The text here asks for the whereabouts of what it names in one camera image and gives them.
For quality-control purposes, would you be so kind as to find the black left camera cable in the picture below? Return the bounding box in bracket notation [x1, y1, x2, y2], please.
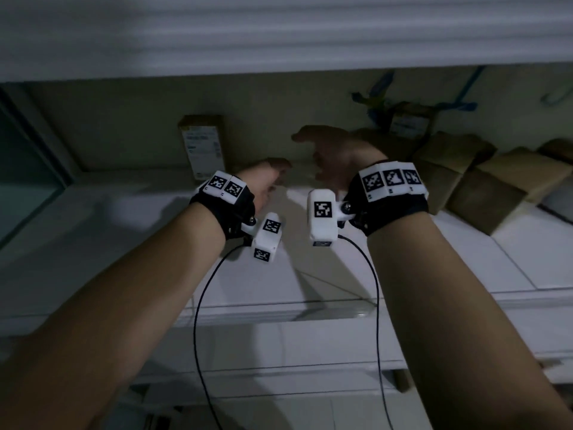
[193, 243, 246, 430]

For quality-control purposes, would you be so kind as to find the small brown box white label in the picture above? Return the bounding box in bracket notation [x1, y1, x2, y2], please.
[387, 102, 438, 140]

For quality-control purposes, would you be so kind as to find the black left wristband with markers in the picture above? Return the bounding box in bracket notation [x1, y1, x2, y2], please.
[190, 170, 257, 247]

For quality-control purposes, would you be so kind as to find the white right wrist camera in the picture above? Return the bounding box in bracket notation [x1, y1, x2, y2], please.
[306, 189, 354, 247]

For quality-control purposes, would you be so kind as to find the upright brown box white label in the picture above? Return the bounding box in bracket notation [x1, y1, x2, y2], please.
[178, 113, 227, 182]

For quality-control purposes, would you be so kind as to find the white window blind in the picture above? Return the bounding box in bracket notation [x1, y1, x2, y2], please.
[0, 0, 573, 84]

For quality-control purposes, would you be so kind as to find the black wristband with markers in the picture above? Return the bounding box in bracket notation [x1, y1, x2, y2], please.
[346, 160, 429, 238]
[190, 170, 257, 247]

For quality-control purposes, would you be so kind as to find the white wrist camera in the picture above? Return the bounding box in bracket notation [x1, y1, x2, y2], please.
[306, 189, 354, 247]
[242, 212, 283, 264]

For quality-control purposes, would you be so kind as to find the black right wristband with markers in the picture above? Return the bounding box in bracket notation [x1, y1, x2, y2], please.
[346, 160, 429, 238]

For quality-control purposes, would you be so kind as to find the black right camera cable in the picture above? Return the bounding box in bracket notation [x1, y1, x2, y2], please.
[337, 235, 395, 430]

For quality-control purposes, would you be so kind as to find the black camera cable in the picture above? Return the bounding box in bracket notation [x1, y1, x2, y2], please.
[193, 243, 246, 430]
[337, 235, 395, 430]

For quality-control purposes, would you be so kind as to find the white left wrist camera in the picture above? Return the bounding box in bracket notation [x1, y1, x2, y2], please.
[242, 212, 283, 264]

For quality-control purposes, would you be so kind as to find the person's right forearm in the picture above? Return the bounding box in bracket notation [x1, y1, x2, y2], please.
[366, 213, 573, 430]

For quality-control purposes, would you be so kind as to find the person's right hand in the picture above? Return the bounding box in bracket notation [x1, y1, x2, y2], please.
[291, 125, 388, 194]

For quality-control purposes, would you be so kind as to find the blue tape strip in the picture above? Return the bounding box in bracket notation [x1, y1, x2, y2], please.
[350, 70, 396, 127]
[436, 65, 487, 112]

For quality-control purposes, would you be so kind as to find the person's left forearm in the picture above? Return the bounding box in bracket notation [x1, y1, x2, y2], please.
[0, 202, 227, 430]

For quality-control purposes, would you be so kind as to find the person's left hand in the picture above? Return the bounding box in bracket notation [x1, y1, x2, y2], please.
[233, 158, 292, 212]

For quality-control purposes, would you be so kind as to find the large plain cardboard box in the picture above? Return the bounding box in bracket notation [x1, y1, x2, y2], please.
[447, 147, 573, 236]

